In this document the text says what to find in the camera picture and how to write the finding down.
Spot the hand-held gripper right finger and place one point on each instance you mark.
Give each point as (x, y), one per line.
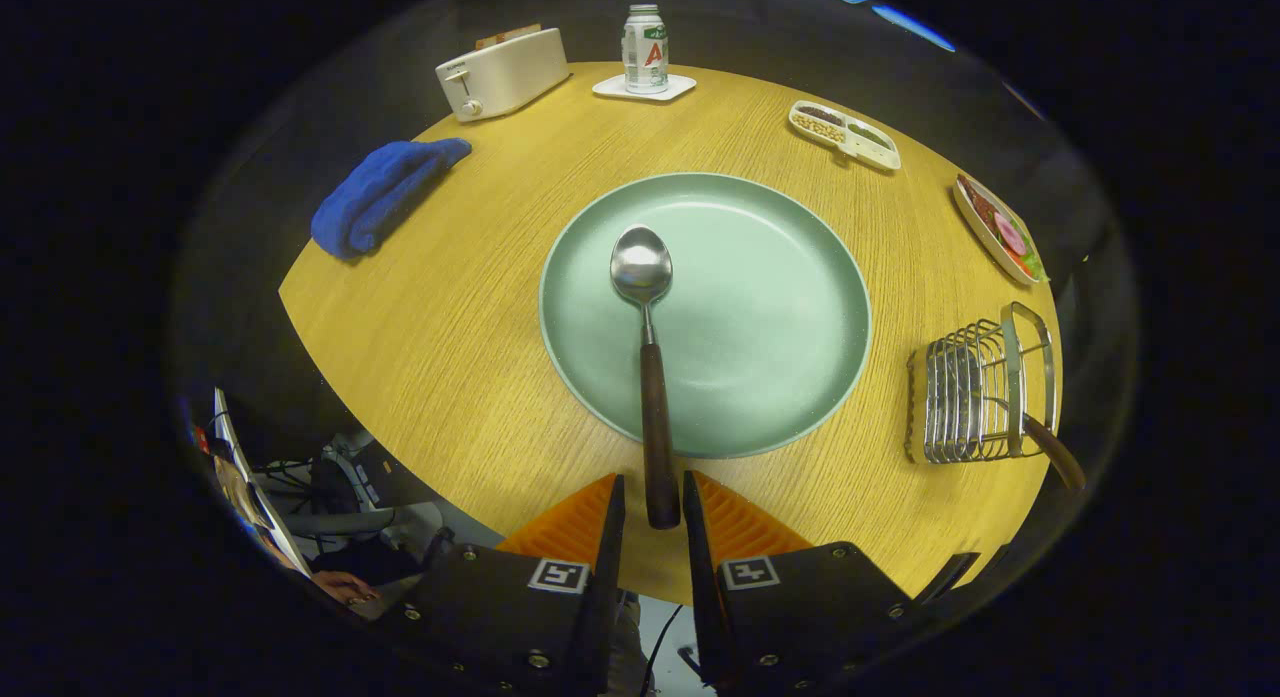
(698, 537)

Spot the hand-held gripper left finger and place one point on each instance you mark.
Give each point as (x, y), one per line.
(612, 527)

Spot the light green plate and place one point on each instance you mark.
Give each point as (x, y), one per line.
(760, 307)

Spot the grey chair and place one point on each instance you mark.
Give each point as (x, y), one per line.
(350, 522)

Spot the open laptop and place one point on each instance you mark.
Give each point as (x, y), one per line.
(260, 507)

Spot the blue folded towel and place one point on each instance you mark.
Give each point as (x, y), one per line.
(380, 197)

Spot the white food plate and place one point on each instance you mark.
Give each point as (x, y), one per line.
(975, 232)

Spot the white divided dish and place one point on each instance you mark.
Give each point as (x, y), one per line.
(872, 158)

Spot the red tomato slice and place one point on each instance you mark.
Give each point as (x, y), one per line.
(1017, 263)

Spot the bright coloured screen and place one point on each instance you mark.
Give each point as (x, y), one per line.
(198, 437)

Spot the yellow beans heap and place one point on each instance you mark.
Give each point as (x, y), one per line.
(818, 129)

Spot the green lettuce leaf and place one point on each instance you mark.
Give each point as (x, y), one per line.
(1035, 267)

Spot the pink ham slice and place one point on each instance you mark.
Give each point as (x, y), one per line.
(1010, 234)

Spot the large brown sausage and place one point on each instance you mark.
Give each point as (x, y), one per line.
(985, 209)

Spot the green beans heap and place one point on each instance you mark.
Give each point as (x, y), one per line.
(872, 137)

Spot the dark brown beans heap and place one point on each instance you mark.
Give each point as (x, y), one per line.
(822, 114)

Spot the white square coaster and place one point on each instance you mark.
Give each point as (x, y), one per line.
(680, 85)

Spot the white toaster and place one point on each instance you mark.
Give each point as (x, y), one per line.
(510, 72)

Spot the small white drink bottle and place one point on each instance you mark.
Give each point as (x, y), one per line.
(645, 52)

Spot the brown toast slice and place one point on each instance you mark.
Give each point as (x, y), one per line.
(525, 30)
(495, 40)

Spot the black backdrop cloth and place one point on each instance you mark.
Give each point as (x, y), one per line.
(300, 97)

